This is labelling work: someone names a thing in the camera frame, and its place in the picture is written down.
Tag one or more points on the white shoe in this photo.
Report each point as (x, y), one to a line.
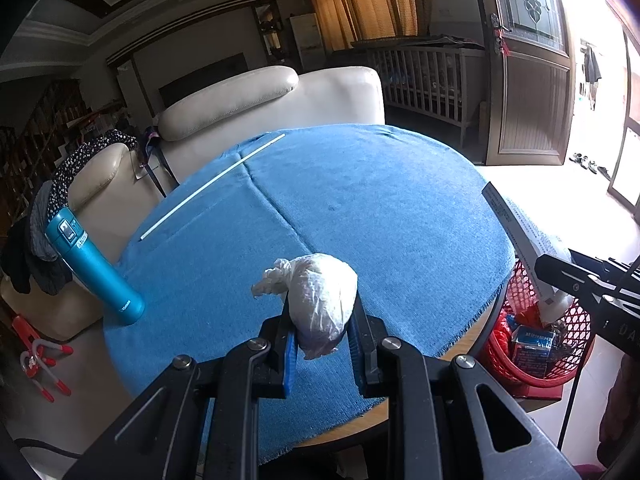
(592, 165)
(578, 159)

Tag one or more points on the teal thermos bottle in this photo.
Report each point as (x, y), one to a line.
(95, 270)

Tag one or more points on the black white patterned cloth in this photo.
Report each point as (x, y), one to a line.
(85, 160)

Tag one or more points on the wooden baby crib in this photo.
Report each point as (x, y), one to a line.
(425, 80)

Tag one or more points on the red mesh basket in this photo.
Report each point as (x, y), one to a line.
(572, 340)

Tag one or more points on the hanging dark clothes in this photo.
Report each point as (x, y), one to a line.
(592, 67)

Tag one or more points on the dark slipper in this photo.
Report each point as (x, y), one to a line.
(604, 172)

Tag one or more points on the black garment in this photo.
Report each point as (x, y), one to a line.
(17, 260)

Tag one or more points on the blue tablecloth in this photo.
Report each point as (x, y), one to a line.
(375, 200)

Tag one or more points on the cream leather sofa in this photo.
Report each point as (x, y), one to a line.
(270, 105)

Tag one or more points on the white refrigerator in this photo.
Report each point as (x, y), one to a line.
(306, 40)

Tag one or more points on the thin white stick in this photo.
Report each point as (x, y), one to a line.
(210, 187)

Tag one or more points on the wooden stained glass door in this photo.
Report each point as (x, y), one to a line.
(530, 110)

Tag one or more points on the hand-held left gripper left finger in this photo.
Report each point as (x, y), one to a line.
(290, 360)

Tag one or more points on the grey garment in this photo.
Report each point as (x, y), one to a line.
(42, 240)

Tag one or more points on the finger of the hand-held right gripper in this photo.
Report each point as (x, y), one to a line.
(615, 267)
(570, 277)

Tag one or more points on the red plastic bag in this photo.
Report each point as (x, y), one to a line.
(502, 332)

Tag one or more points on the orange curtains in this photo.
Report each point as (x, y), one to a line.
(370, 5)

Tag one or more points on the glass sliding door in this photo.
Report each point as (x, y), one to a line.
(625, 160)

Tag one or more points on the red white folding stand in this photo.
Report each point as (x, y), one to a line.
(22, 327)

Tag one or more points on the thin black pole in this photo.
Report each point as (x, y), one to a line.
(575, 395)

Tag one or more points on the black television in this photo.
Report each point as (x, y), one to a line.
(200, 80)

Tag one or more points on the blue packet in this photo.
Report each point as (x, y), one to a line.
(532, 355)

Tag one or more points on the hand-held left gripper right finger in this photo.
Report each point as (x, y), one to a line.
(356, 355)

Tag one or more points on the white standing air conditioner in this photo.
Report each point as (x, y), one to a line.
(131, 90)

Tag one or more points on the person's maroon clothing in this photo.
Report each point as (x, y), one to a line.
(620, 400)

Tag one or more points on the long white printed box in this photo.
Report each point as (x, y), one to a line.
(520, 240)

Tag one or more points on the white plastic bag ball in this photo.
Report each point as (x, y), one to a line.
(320, 295)

